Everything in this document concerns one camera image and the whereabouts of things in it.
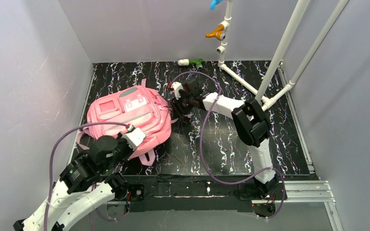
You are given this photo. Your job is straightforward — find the pink student backpack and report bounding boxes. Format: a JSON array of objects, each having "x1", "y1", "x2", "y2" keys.
[{"x1": 78, "y1": 79, "x2": 172, "y2": 166}]

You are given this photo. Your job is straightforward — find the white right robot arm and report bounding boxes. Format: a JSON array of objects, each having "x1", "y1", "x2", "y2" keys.
[{"x1": 169, "y1": 79, "x2": 278, "y2": 196}]

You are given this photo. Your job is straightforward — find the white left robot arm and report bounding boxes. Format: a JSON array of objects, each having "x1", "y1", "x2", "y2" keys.
[{"x1": 13, "y1": 134, "x2": 142, "y2": 231}]

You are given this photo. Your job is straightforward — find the green white pipe fitting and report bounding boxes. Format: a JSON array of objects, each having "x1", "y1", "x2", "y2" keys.
[{"x1": 177, "y1": 58, "x2": 203, "y2": 70}]

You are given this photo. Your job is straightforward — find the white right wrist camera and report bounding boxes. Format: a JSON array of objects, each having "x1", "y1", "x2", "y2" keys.
[{"x1": 168, "y1": 82, "x2": 183, "y2": 100}]

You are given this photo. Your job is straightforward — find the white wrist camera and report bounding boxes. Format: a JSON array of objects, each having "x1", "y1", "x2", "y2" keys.
[
  {"x1": 168, "y1": 82, "x2": 183, "y2": 100},
  {"x1": 122, "y1": 125, "x2": 146, "y2": 151}
]

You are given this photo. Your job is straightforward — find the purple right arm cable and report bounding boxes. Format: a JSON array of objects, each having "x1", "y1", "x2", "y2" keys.
[{"x1": 171, "y1": 71, "x2": 286, "y2": 220}]

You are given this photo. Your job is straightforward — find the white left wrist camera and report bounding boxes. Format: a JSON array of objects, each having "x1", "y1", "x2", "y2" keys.
[{"x1": 122, "y1": 125, "x2": 146, "y2": 151}]

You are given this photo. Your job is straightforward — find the white pvc pipe frame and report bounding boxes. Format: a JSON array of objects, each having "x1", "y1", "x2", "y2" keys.
[{"x1": 221, "y1": 0, "x2": 348, "y2": 110}]

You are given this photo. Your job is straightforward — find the orange tap handle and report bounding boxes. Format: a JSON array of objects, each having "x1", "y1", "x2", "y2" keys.
[{"x1": 205, "y1": 24, "x2": 225, "y2": 41}]

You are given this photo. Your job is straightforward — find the aluminium rail frame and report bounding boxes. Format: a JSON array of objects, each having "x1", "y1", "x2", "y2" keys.
[{"x1": 41, "y1": 65, "x2": 344, "y2": 231}]

